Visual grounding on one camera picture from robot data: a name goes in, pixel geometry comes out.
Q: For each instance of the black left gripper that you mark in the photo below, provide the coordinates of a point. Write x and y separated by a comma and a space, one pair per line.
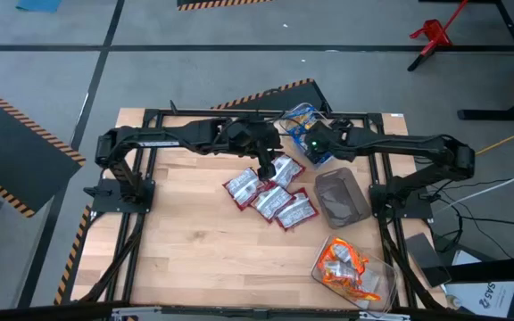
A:
268, 158

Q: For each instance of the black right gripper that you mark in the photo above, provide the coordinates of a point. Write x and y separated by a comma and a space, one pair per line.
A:
324, 142

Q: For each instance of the blue Maruchan noodle packet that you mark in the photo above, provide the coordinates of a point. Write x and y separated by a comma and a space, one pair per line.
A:
324, 159
299, 124

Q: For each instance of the red Maruchan noodle packet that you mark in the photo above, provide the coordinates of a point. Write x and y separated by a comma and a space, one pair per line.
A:
297, 213
241, 187
289, 169
271, 201

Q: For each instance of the orange Maruchan noodle packet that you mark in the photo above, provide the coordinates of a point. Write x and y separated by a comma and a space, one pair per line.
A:
355, 294
342, 249

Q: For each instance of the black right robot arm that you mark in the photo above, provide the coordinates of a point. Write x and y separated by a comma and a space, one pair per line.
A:
408, 145

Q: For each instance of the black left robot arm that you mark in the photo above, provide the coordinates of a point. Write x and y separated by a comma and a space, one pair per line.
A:
194, 131

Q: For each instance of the blue snack bag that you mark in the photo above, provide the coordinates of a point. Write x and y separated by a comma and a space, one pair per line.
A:
292, 118

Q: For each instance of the black hazard-striped ramp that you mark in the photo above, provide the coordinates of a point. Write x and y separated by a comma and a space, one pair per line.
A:
292, 98

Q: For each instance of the smoky grey plastic bin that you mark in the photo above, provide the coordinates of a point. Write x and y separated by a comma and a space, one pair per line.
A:
342, 200

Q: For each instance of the clear plastic bin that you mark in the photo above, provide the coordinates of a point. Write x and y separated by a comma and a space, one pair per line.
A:
382, 285

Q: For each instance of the red metal stand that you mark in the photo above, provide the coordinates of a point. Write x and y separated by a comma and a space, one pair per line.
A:
433, 33

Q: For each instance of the black tablet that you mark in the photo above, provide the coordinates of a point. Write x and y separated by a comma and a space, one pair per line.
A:
426, 258

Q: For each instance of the black hazard-striped panel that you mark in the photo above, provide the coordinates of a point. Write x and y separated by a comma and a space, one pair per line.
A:
203, 3

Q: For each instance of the yellow-black hazard tape strip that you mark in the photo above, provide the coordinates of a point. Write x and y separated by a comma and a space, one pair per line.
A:
72, 258

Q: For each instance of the white printed box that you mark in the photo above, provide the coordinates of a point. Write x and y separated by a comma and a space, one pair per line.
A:
480, 294

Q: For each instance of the large black hazard-striped mat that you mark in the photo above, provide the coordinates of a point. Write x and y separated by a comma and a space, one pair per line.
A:
11, 147

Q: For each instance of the blue floor mat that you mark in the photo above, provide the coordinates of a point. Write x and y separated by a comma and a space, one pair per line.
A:
38, 5

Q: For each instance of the black floor stand frame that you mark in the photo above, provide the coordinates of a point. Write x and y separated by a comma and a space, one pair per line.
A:
498, 115

